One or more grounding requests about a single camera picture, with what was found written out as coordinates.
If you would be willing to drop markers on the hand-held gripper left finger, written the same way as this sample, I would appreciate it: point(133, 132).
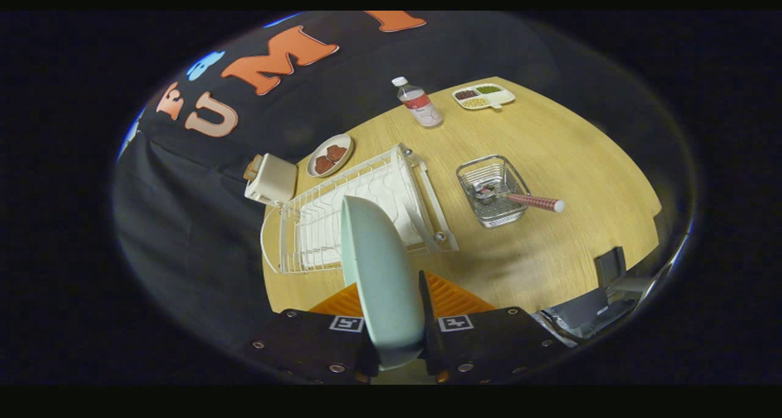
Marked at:
point(305, 344)

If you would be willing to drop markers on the grey chair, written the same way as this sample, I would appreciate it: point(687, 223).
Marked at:
point(586, 311)

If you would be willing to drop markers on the beige oval dish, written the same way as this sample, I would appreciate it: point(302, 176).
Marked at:
point(346, 144)

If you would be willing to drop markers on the brown meat patty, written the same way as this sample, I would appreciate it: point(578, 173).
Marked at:
point(324, 164)
point(336, 153)

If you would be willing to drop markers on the white toaster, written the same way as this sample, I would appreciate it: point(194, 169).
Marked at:
point(275, 179)

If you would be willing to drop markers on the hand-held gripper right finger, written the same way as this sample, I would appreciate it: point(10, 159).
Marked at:
point(429, 338)

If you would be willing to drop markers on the clear water bottle red label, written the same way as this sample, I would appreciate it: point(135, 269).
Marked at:
point(421, 105)

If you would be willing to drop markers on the pale green plate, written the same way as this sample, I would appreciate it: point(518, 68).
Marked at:
point(382, 283)

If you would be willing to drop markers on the white divided tray with beans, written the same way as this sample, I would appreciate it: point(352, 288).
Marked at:
point(504, 95)

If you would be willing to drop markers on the toasted bread slice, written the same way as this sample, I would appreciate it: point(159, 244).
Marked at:
point(252, 167)

